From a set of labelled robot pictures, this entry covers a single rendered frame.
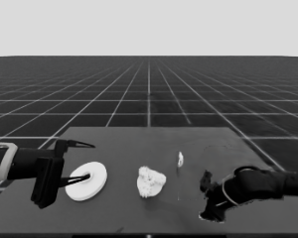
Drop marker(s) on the large thick white disc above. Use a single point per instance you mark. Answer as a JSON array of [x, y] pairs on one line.
[[89, 192]]

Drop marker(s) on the white round pinned carrier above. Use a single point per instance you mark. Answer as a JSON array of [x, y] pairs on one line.
[[157, 191]]

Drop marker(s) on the small white T-shaped piece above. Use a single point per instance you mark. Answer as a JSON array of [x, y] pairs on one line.
[[180, 159]]

